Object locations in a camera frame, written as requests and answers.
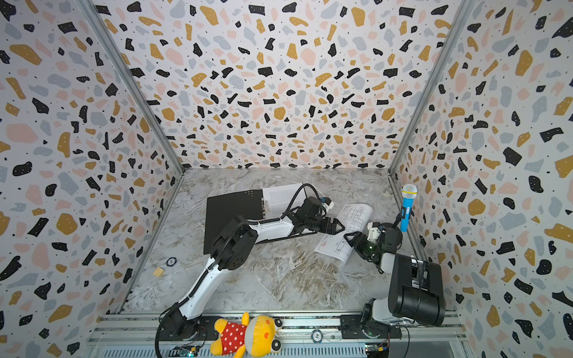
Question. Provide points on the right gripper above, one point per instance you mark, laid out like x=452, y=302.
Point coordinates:
x=365, y=242

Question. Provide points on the yellow plush toy red dress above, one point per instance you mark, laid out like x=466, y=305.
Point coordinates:
x=256, y=337

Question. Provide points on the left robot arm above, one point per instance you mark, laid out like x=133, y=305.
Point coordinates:
x=231, y=250

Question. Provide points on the paper with technical drawings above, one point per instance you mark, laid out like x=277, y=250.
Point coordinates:
x=354, y=217

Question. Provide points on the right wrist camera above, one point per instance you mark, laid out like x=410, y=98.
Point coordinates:
x=374, y=232

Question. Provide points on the paper with printed text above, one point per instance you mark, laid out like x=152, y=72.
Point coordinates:
x=276, y=199

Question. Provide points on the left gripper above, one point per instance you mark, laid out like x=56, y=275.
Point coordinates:
x=324, y=223

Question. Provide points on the right circuit board with wires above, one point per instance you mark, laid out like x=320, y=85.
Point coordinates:
x=378, y=350

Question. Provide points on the small wooden block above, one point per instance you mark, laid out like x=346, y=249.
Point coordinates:
x=159, y=272

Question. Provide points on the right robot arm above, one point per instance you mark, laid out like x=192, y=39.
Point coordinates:
x=415, y=292

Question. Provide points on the green circuit board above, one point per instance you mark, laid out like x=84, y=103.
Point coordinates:
x=186, y=351

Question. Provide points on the blue toy microphone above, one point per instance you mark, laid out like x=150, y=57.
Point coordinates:
x=409, y=193

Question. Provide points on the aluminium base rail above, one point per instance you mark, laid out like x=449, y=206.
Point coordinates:
x=133, y=335

